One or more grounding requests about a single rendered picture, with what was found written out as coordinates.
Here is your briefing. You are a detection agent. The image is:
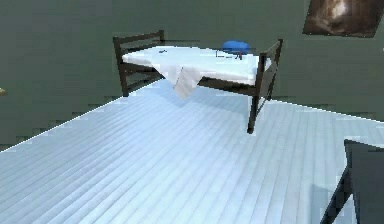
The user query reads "white bed sheet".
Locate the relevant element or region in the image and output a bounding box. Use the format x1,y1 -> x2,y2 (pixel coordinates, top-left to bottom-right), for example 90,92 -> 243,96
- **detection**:
121,45 -> 273,99

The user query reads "dark wooden bed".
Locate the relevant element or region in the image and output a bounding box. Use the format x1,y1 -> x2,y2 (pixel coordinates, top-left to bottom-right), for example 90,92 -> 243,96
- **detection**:
112,29 -> 284,135

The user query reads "blue pillow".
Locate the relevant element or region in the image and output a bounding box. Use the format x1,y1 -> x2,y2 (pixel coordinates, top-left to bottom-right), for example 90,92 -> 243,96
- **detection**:
222,40 -> 252,55

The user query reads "dark grey chair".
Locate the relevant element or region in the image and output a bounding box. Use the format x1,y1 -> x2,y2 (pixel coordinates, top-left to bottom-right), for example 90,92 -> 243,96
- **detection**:
319,139 -> 384,224

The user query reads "brown framed wall picture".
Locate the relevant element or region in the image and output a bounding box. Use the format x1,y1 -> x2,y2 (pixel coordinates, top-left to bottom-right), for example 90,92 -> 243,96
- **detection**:
302,0 -> 384,39

